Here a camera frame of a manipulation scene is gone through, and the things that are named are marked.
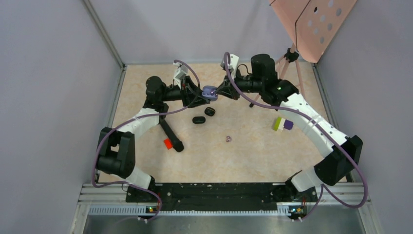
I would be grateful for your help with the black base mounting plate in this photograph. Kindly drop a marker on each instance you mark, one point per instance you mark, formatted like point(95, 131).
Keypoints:
point(211, 197)

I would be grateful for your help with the pink perforated board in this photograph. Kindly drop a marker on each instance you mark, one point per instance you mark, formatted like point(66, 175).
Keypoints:
point(312, 24)

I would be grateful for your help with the pink tripod stand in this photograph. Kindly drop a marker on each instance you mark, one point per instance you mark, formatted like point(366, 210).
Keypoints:
point(274, 94)

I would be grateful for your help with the green white purple block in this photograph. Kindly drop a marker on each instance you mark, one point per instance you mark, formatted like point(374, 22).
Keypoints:
point(281, 124)

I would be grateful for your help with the black glossy earbud charging case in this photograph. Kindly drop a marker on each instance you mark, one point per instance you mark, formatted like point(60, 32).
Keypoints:
point(209, 111)

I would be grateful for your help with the black oval case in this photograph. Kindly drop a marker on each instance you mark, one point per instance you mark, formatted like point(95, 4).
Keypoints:
point(199, 120)

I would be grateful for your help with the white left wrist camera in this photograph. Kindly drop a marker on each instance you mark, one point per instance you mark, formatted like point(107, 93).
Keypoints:
point(179, 74)

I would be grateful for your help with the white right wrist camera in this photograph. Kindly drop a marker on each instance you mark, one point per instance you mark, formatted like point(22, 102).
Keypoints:
point(232, 62)

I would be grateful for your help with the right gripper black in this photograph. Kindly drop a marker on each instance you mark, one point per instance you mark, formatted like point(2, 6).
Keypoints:
point(226, 88)

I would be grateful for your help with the grey oval pebble case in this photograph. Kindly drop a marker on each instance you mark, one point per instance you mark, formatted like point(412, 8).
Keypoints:
point(209, 92)

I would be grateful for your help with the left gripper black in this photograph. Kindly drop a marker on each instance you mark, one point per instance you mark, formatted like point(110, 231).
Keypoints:
point(191, 94)

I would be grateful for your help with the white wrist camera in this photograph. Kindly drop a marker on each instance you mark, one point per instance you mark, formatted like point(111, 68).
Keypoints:
point(232, 62)
point(179, 74)

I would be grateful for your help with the black cylinder orange ends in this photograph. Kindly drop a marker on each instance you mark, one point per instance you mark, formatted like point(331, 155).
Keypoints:
point(176, 143)

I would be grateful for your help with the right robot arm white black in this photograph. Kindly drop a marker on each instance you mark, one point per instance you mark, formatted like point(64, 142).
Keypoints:
point(305, 117)

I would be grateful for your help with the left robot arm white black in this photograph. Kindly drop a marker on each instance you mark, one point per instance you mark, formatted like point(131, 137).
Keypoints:
point(115, 153)

